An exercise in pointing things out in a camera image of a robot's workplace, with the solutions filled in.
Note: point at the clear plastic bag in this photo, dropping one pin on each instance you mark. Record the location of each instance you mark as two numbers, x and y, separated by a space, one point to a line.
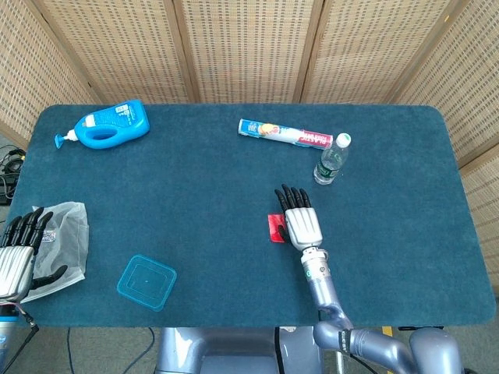
66 241

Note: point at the woven rattan folding screen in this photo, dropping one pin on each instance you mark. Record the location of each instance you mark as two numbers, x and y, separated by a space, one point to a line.
249 50

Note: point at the red packet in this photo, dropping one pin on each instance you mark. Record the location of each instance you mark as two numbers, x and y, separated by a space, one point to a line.
273 230

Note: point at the plastic wrap roll box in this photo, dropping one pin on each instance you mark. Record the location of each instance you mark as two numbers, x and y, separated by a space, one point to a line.
280 132

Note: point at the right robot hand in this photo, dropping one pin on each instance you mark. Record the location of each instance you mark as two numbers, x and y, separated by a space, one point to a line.
304 226

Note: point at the blue transparent container lid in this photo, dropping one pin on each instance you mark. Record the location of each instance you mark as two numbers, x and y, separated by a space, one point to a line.
146 282

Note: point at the grey robot torso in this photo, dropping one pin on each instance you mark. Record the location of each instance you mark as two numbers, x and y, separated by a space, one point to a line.
218 350

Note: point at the teal table cloth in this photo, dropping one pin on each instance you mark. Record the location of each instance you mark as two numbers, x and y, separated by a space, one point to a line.
218 210

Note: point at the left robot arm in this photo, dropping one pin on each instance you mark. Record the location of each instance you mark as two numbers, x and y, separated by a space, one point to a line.
6 339

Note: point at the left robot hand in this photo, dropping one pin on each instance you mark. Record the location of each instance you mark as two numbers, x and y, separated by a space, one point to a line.
15 265

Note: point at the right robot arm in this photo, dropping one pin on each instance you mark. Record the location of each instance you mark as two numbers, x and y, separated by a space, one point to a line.
325 288

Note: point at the clear water bottle green label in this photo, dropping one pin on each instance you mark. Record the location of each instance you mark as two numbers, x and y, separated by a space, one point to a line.
329 163

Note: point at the blue detergent bottle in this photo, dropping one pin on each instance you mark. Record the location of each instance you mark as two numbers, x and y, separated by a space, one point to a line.
124 121

